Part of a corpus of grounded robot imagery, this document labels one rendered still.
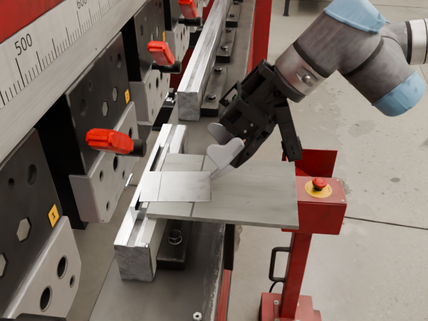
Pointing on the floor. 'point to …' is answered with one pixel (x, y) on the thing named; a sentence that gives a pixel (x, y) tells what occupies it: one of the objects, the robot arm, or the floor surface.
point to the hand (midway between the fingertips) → (218, 165)
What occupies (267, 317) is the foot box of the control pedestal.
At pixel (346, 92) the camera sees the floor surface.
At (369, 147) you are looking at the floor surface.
